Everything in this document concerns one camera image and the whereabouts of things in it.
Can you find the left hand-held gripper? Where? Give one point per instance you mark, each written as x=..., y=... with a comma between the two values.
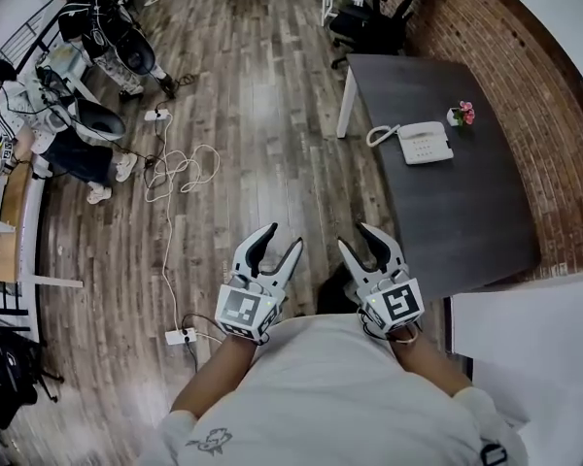
x=245, y=306

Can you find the white pot with pink flowers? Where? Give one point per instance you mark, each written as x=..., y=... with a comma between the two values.
x=462, y=114

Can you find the person's left forearm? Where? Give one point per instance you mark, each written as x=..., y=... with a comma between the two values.
x=214, y=376

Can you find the grey shell chair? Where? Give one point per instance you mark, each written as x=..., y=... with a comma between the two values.
x=136, y=54
x=102, y=119

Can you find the black office chair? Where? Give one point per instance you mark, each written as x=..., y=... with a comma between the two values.
x=369, y=22

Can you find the person's right forearm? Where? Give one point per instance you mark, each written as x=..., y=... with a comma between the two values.
x=427, y=364

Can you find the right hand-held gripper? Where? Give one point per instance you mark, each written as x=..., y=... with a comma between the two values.
x=396, y=304

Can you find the white desk telephone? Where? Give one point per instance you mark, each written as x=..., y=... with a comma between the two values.
x=425, y=143

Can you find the person's white shirt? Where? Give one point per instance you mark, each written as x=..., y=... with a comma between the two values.
x=330, y=396

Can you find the dark desk with white legs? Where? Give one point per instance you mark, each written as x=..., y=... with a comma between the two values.
x=456, y=211

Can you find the white power strip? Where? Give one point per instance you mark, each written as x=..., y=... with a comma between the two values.
x=180, y=336
x=156, y=114

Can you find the white counter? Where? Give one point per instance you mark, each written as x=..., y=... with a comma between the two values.
x=529, y=328

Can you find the black metal railing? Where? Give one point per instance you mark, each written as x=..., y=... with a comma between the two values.
x=22, y=34

